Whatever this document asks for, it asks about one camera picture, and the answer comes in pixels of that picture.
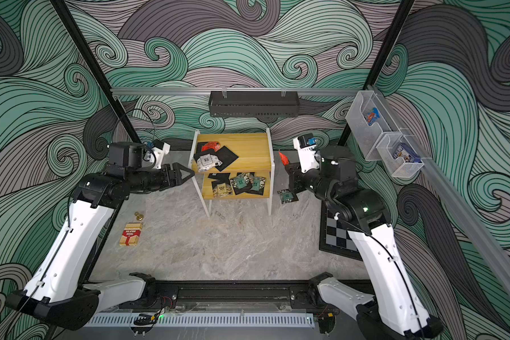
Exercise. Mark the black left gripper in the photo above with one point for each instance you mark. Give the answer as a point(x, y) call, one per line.
point(176, 176)

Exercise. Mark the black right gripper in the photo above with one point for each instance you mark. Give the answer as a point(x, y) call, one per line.
point(299, 179)

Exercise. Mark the red tea bag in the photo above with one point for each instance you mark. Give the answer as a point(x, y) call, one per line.
point(211, 146)

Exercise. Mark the black tea bag back side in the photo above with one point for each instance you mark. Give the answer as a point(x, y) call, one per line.
point(226, 157)

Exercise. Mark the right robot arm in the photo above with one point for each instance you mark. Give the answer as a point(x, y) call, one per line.
point(393, 310)

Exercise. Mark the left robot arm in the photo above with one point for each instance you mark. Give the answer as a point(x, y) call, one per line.
point(54, 295)

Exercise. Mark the black barcode tea bag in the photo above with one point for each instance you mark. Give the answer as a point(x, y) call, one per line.
point(220, 178)

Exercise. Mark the white metal wooden shelf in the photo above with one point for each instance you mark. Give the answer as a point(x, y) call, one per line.
point(255, 154)

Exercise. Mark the yellow label tea bag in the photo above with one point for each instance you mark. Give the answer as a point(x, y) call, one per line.
point(221, 190)

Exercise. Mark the green label tea bag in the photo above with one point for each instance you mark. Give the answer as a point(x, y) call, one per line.
point(242, 183)

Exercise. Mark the small brass object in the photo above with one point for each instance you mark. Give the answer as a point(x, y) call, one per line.
point(139, 216)

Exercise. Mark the black chessboard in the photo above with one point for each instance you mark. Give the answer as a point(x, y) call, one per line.
point(334, 238)

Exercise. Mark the red gold card box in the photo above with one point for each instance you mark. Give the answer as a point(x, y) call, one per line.
point(131, 234)

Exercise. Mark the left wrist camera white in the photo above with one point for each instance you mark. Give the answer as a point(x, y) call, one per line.
point(155, 156)

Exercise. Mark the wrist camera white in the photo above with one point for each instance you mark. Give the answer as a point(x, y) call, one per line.
point(155, 156)
point(306, 147)

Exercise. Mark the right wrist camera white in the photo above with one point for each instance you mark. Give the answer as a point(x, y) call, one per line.
point(306, 147)

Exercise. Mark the black frame post right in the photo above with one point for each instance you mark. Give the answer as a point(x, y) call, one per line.
point(389, 34)

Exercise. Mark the black frame post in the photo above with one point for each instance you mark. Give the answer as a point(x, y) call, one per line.
point(82, 45)
point(389, 34)

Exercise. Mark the black wire mesh basket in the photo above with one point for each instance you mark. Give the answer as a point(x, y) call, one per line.
point(254, 105)

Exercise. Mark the clear wall bin upper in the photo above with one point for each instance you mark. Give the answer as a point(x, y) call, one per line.
point(368, 120)

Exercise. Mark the clear wall bin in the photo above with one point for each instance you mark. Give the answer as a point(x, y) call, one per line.
point(368, 120)
point(399, 157)

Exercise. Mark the clear wall bin lower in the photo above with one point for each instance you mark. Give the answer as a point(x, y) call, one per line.
point(399, 157)

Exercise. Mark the aluminium wall rail back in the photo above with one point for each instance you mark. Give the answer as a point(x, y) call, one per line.
point(206, 91)

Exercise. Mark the aluminium wall rail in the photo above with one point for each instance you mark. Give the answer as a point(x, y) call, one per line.
point(472, 226)
point(206, 91)

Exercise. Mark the white slotted cable duct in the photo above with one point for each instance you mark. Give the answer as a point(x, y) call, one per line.
point(203, 320)

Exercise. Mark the black frame post left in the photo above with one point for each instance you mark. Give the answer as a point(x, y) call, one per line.
point(82, 45)

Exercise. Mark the aluminium wall rail right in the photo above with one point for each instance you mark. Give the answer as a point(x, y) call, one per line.
point(472, 226)

